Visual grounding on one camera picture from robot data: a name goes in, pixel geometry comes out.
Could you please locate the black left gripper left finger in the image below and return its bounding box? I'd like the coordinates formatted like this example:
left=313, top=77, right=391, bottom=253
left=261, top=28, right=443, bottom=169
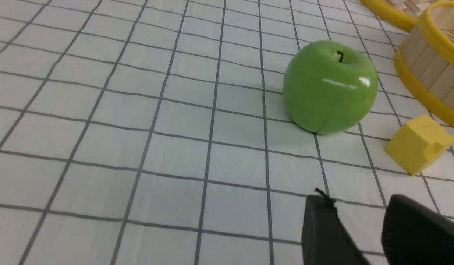
left=301, top=188, right=370, bottom=265

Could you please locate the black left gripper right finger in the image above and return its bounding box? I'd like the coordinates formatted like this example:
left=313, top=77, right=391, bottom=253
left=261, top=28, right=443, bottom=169
left=381, top=194, right=454, bottom=265

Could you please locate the bamboo steamer tray yellow rim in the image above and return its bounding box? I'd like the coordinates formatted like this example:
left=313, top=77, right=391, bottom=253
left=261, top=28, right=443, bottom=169
left=394, top=1, right=454, bottom=128

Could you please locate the woven bamboo steamer lid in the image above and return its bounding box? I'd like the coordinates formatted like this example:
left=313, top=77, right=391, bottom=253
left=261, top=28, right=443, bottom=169
left=360, top=0, right=437, bottom=32

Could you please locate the yellow foam cube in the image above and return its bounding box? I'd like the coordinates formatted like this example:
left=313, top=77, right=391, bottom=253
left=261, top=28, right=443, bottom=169
left=384, top=115, right=454, bottom=176

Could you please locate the green apple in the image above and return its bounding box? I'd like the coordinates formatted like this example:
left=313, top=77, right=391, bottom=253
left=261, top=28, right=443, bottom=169
left=283, top=40, right=379, bottom=135

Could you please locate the white grid tablecloth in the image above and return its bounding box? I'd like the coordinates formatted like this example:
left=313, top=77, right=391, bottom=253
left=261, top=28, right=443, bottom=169
left=0, top=0, right=454, bottom=265

